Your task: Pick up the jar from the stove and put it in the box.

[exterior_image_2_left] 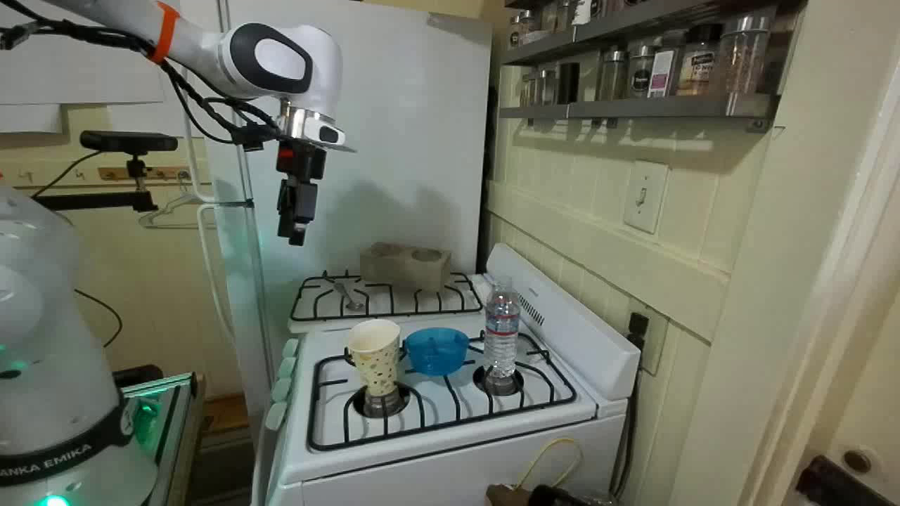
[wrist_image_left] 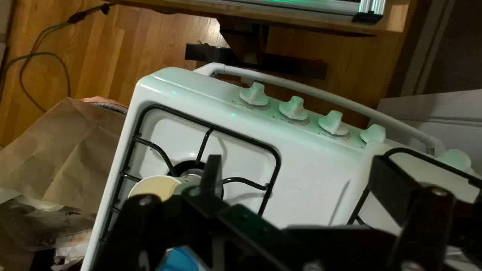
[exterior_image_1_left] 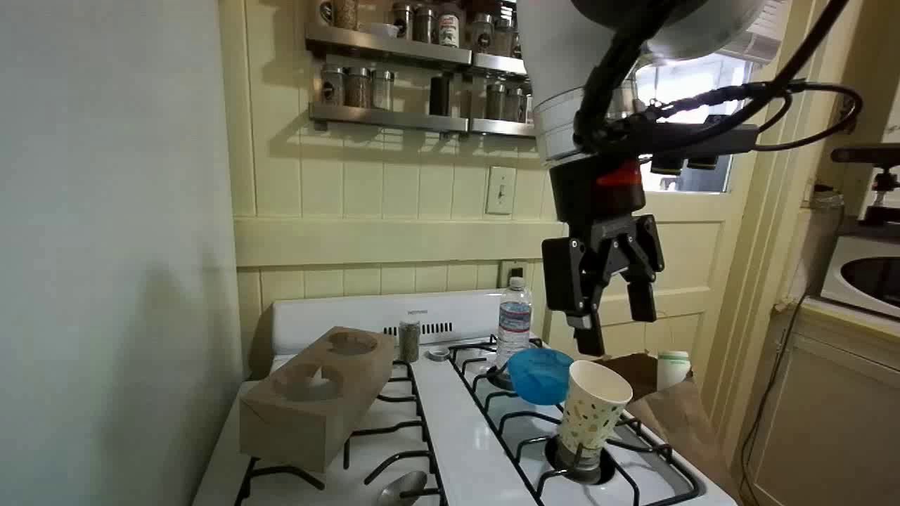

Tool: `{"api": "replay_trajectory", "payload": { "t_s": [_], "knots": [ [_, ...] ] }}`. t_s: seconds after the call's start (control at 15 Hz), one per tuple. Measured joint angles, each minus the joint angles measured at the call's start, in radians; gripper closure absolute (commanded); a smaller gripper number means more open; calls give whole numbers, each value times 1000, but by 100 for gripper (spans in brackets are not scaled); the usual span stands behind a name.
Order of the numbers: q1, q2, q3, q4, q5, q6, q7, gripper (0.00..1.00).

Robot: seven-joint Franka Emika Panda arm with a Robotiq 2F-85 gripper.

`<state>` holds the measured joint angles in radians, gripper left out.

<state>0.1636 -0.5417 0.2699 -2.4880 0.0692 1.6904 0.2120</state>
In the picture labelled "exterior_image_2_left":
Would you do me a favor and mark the white refrigerator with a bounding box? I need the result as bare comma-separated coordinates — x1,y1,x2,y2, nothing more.
199,0,494,417

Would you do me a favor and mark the black grate with cup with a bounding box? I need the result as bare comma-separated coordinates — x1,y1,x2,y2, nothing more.
304,333,580,455

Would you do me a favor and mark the white light switch plate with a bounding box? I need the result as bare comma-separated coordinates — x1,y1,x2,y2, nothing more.
621,161,671,236

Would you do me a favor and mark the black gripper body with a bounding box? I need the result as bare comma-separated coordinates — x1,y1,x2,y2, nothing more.
276,175,321,230

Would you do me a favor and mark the white label spice jar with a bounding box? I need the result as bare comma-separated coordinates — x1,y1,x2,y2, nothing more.
643,36,682,102

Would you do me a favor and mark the black camera on stand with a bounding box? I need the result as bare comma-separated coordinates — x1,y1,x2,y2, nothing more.
79,130,180,158

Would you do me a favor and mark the blue plastic bowl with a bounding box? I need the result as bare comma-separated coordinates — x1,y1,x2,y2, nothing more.
401,323,469,381

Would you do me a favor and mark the black wall outlet plug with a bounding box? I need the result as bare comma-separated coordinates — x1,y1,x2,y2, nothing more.
626,309,653,351

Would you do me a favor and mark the clear plastic water bottle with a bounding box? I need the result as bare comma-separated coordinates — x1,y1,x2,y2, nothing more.
480,291,522,385

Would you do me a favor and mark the brown label spice jar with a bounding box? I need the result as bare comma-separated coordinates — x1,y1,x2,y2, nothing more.
674,24,726,102

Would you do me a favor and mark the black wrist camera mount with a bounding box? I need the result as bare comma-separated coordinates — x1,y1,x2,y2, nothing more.
272,137,328,184

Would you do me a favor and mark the robot control box green light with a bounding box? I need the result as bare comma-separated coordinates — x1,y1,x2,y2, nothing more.
110,362,209,506

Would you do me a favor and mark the dotted paper cup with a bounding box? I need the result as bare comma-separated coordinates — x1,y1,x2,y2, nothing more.
339,317,405,400

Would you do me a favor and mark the grey wall shelf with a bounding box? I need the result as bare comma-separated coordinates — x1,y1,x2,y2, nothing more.
501,0,810,68
498,91,781,135

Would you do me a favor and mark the large clear spice jar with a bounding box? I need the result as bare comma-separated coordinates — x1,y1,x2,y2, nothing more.
720,11,775,98

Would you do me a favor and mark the white gas stove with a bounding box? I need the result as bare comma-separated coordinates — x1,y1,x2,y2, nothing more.
249,239,643,506

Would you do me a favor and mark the dark spice jar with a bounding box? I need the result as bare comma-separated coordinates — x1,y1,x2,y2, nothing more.
625,40,653,102

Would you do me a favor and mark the black door hardware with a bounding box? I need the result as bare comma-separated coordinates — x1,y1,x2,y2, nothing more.
796,448,900,506

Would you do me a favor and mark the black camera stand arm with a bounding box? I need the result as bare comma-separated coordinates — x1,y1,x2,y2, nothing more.
31,151,161,213

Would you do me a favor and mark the black power cable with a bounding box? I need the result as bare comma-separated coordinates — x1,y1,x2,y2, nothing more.
608,347,642,500

